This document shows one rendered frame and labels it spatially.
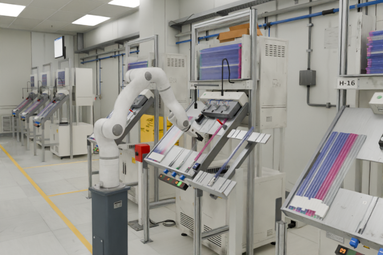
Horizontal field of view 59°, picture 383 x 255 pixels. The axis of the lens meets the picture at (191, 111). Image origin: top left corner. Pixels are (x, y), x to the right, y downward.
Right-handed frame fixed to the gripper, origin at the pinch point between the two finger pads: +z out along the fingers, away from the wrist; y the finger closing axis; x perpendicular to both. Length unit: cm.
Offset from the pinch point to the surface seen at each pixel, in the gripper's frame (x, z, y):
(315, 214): 28, -5, -114
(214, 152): 7.8, 2.1, -21.0
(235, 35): -104, -4, 26
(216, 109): -26.0, -0.8, -1.2
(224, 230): 49, 40, -25
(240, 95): -40.1, 0.4, -18.5
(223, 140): -3.1, 3.7, -21.1
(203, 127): -11.3, 3.4, 8.5
